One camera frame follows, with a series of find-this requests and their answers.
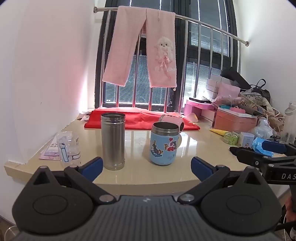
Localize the blue cartoon cup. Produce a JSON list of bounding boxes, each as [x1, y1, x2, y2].
[[149, 122, 182, 166]]

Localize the metal window railing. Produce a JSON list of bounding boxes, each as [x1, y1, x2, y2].
[[93, 6, 250, 113]]

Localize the stack of white boxes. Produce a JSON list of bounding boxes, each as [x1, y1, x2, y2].
[[205, 74, 234, 100]]

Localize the black curling wand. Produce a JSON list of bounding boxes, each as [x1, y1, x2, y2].
[[236, 104, 264, 116]]

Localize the red cloth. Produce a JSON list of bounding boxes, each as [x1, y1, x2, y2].
[[84, 107, 201, 131]]

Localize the large pink box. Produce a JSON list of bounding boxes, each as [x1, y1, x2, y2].
[[214, 109, 258, 133]]

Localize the clear water bottle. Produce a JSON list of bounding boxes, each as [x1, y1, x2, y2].
[[282, 101, 296, 143]]

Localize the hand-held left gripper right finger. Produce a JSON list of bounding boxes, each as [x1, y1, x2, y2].
[[177, 157, 270, 205]]

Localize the yellow tube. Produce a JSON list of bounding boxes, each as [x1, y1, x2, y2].
[[209, 128, 229, 136]]

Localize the pink hanging towel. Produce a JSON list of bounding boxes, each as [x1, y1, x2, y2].
[[102, 6, 178, 88]]

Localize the small white box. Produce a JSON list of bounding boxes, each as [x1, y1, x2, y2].
[[238, 132, 255, 149]]

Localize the black flat case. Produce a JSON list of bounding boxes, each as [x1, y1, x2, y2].
[[189, 97, 212, 104]]

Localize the blue plastic packet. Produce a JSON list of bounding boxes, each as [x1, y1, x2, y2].
[[252, 137, 274, 157]]

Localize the black handbag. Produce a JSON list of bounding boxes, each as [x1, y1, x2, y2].
[[251, 79, 271, 103]]

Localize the black window frame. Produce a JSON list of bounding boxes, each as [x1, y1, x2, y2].
[[95, 0, 238, 109]]

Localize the loose papers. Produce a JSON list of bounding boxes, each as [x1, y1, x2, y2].
[[77, 110, 95, 121]]

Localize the clear plastic cat-print cup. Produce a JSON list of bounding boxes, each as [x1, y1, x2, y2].
[[56, 131, 82, 168]]

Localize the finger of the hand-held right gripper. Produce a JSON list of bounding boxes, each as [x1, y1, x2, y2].
[[261, 140, 296, 155], [229, 146, 277, 167]]

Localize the stainless steel cup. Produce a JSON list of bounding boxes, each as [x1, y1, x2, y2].
[[101, 113, 126, 171]]

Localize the pink sticker sheet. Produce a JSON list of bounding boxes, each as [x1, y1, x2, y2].
[[38, 134, 62, 161]]

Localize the green tape roll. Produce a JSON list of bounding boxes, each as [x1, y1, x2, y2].
[[223, 132, 240, 145]]

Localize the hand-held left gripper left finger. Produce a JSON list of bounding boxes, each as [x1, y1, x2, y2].
[[25, 157, 117, 206]]

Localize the bright pink box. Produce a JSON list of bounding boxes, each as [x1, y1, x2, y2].
[[184, 100, 215, 116]]

